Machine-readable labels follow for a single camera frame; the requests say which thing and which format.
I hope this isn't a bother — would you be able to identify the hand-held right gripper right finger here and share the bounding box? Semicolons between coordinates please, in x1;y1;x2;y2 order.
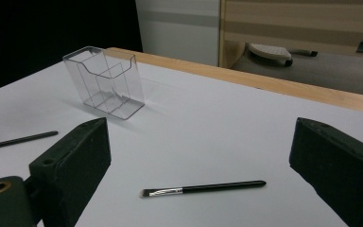
288;116;363;227

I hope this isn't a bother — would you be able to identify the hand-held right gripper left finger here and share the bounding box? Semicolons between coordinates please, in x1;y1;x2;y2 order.
28;117;112;227

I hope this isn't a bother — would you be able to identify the black makeup brush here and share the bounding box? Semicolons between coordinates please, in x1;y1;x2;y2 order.
140;180;268;199
0;131;60;153

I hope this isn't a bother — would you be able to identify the light wooden desk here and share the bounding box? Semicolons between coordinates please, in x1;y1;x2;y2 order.
217;0;363;69

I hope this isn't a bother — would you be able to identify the white cabinet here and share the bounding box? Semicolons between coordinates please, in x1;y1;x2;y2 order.
135;0;221;67

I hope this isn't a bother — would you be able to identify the clear acrylic organizer box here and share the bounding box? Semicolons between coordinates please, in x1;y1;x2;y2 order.
62;45;146;121

